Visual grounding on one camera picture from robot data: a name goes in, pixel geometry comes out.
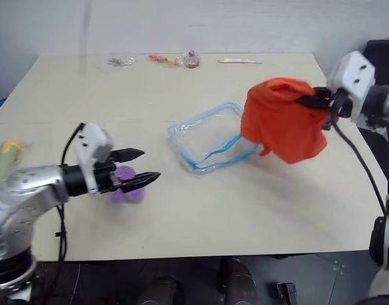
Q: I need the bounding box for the clear pouch with orange contents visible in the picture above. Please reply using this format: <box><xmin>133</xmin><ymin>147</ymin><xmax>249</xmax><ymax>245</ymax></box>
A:
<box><xmin>167</xmin><ymin>101</ymin><xmax>266</xmax><ymax>176</ymax></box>

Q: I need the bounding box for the clear packet of red items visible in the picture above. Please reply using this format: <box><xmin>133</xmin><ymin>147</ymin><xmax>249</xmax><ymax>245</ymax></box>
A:
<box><xmin>182</xmin><ymin>50</ymin><xmax>202</xmax><ymax>70</ymax></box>

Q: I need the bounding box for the dark rounded shape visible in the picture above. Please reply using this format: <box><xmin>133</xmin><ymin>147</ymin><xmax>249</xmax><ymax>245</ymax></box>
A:
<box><xmin>217</xmin><ymin>257</ymin><xmax>258</xmax><ymax>305</ymax></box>
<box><xmin>137</xmin><ymin>274</ymin><xmax>186</xmax><ymax>305</ymax></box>

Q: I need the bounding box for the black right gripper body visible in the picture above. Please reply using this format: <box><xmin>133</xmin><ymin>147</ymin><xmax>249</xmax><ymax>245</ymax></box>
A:
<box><xmin>322</xmin><ymin>90</ymin><xmax>353</xmax><ymax>131</ymax></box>

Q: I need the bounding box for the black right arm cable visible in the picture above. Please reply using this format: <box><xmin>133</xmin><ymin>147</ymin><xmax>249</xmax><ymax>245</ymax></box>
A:
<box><xmin>332</xmin><ymin>122</ymin><xmax>388</xmax><ymax>214</ymax></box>

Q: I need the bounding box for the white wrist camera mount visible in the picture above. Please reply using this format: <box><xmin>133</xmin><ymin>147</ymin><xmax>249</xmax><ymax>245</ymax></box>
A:
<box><xmin>325</xmin><ymin>50</ymin><xmax>377</xmax><ymax>106</ymax></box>
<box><xmin>74</xmin><ymin>121</ymin><xmax>115</xmax><ymax>195</ymax></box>

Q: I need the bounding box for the white slim tube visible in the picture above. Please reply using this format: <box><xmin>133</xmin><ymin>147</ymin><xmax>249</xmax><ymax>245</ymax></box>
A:
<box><xmin>217</xmin><ymin>57</ymin><xmax>264</xmax><ymax>65</ymax></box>

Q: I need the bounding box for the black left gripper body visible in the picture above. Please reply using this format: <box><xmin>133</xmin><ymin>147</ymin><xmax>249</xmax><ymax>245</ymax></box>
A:
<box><xmin>94</xmin><ymin>149</ymin><xmax>124</xmax><ymax>194</ymax></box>

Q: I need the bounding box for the clear packet of dark parts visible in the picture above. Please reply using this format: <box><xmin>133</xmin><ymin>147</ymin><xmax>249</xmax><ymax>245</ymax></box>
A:
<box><xmin>97</xmin><ymin>54</ymin><xmax>135</xmax><ymax>71</ymax></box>

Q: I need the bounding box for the black metal bracket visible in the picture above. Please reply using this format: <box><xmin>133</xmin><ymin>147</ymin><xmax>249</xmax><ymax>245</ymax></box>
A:
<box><xmin>275</xmin><ymin>280</ymin><xmax>299</xmax><ymax>305</ymax></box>

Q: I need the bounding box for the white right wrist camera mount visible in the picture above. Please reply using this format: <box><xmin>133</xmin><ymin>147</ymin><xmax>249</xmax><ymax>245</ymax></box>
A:
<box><xmin>325</xmin><ymin>50</ymin><xmax>377</xmax><ymax>106</ymax></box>

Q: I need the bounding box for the purple plush toy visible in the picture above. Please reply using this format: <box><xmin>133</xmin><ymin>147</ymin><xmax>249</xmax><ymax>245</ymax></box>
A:
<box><xmin>111</xmin><ymin>165</ymin><xmax>147</xmax><ymax>205</ymax></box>

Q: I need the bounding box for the thin white wire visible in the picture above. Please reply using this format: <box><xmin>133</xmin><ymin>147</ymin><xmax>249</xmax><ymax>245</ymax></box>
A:
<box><xmin>72</xmin><ymin>263</ymin><xmax>83</xmax><ymax>305</ymax></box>

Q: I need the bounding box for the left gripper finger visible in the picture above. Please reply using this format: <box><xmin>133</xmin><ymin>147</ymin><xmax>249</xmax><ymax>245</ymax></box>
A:
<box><xmin>118</xmin><ymin>172</ymin><xmax>162</xmax><ymax>193</ymax></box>
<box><xmin>113</xmin><ymin>147</ymin><xmax>146</xmax><ymax>163</ymax></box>

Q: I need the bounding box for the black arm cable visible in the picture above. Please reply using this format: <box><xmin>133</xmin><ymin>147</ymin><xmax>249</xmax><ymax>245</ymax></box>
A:
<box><xmin>54</xmin><ymin>123</ymin><xmax>85</xmax><ymax>264</ymax></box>
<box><xmin>332</xmin><ymin>122</ymin><xmax>388</xmax><ymax>214</ymax></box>

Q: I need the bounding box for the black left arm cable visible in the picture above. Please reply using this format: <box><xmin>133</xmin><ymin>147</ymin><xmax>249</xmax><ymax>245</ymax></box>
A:
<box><xmin>54</xmin><ymin>123</ymin><xmax>85</xmax><ymax>264</ymax></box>

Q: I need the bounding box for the orange cloth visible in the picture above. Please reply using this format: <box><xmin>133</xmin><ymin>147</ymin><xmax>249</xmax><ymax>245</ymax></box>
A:
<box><xmin>240</xmin><ymin>76</ymin><xmax>329</xmax><ymax>165</ymax></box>

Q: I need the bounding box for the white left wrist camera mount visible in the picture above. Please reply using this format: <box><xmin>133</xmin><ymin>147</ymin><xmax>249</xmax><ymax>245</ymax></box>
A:
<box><xmin>74</xmin><ymin>121</ymin><xmax>115</xmax><ymax>195</ymax></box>

